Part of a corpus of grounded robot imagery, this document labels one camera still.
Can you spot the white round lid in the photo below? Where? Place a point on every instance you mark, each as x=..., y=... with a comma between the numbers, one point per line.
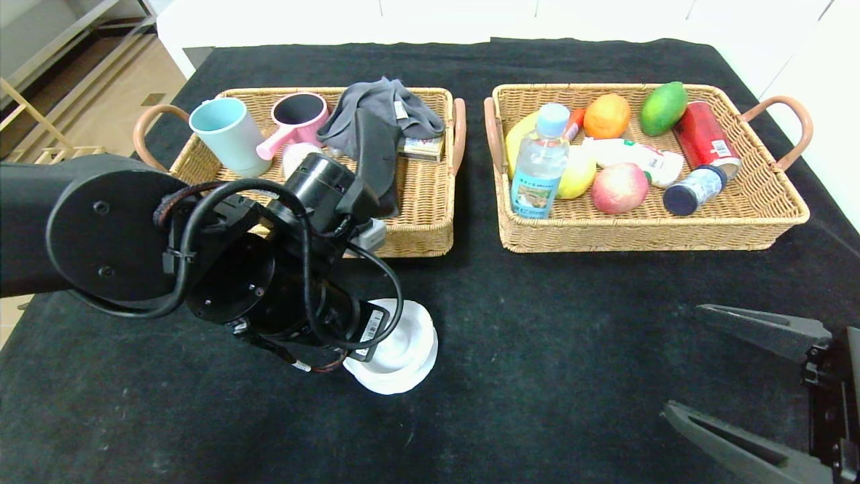
x=410, y=363

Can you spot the grey cloth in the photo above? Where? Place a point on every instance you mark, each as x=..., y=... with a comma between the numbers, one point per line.
x=403, y=101

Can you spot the light blue plastic cup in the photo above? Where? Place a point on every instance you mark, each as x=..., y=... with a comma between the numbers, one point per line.
x=232, y=141

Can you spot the orange fruit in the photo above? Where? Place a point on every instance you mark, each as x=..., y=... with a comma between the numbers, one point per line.
x=607, y=117

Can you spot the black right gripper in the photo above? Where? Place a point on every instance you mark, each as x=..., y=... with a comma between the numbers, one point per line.
x=833, y=390

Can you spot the water bottle blue cap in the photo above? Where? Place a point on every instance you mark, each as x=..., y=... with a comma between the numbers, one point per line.
x=537, y=183

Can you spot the white yogurt bottle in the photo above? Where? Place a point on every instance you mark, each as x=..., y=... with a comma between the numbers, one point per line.
x=631, y=154

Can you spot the yellow lemon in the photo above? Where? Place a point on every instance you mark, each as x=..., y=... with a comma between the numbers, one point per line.
x=581, y=179

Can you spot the green mango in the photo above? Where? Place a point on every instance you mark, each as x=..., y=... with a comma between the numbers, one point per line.
x=664, y=109

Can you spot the red pink peach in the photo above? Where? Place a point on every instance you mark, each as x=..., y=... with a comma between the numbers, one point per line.
x=619, y=189

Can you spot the small bottle blue lid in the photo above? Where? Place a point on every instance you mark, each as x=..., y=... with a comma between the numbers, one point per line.
x=695, y=191

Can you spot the small printed card box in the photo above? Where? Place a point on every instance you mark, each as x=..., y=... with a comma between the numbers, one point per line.
x=423, y=149

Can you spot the black table cloth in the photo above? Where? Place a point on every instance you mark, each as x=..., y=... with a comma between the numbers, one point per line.
x=571, y=336

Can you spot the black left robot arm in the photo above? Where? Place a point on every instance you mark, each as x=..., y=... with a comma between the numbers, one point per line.
x=101, y=228

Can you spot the red soda can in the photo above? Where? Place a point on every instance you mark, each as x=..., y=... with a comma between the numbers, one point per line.
x=705, y=139

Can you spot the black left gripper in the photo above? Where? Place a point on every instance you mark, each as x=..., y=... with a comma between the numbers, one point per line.
x=371, y=329

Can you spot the grey metal shelf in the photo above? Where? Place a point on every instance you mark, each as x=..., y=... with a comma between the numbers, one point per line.
x=60, y=40

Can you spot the pink purple cylinder bottle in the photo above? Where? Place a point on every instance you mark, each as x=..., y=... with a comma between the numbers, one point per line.
x=295, y=158

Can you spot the orange red sausage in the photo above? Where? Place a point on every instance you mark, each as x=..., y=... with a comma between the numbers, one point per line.
x=576, y=122

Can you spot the yellow banana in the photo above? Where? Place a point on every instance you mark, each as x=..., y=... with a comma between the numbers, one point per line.
x=514, y=139

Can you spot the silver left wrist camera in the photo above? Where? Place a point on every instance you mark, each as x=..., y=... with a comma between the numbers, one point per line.
x=369, y=235

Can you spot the beige wooden rack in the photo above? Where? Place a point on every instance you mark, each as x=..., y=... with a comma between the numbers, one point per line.
x=27, y=106

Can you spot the black glasses case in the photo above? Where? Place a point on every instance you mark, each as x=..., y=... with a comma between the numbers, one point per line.
x=377, y=154

